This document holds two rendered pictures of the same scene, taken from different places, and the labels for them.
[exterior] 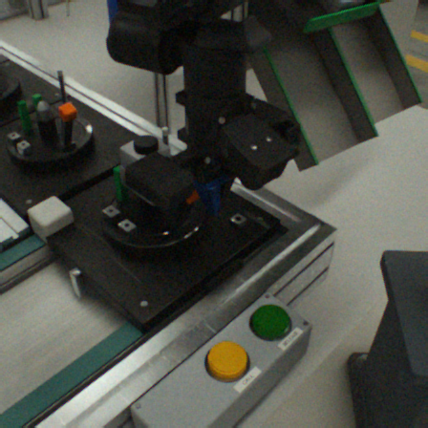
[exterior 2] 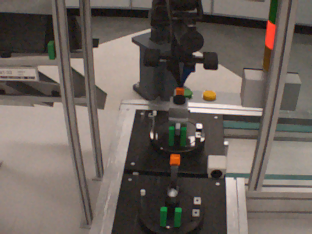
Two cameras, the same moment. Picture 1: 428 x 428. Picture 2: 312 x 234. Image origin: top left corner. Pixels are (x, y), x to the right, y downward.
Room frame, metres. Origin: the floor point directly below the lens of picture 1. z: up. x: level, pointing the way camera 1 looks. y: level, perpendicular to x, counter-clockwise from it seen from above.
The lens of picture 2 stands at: (1.08, 0.68, 1.65)
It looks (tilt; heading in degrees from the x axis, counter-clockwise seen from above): 36 degrees down; 231
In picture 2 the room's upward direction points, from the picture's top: straight up
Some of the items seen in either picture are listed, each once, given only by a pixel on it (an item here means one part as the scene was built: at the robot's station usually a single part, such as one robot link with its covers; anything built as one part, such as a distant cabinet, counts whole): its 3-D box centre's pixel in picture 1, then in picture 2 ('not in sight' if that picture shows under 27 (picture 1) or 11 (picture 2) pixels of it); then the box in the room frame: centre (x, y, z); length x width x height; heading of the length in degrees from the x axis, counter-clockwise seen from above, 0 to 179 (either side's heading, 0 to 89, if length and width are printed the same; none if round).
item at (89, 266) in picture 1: (154, 224); (177, 142); (0.51, 0.08, 0.96); 0.24 x 0.24 x 0.02; 46
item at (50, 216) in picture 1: (52, 220); (216, 167); (0.51, 0.22, 0.97); 0.05 x 0.05 x 0.04; 46
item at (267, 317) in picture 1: (270, 322); (185, 94); (0.35, -0.06, 0.96); 0.04 x 0.04 x 0.02
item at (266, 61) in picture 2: not in sight; (275, 56); (0.46, 0.30, 1.28); 0.05 x 0.05 x 0.05
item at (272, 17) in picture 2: not in sight; (282, 10); (0.46, 0.30, 1.38); 0.05 x 0.05 x 0.05
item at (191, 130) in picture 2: (153, 214); (177, 136); (0.51, 0.08, 0.98); 0.14 x 0.14 x 0.02
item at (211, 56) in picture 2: (214, 123); (181, 49); (0.43, 0.00, 1.17); 0.19 x 0.06 x 0.08; 135
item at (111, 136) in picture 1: (46, 123); (172, 202); (0.69, 0.26, 1.01); 0.24 x 0.24 x 0.13; 46
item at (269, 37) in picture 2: not in sight; (279, 34); (0.46, 0.30, 1.33); 0.05 x 0.05 x 0.05
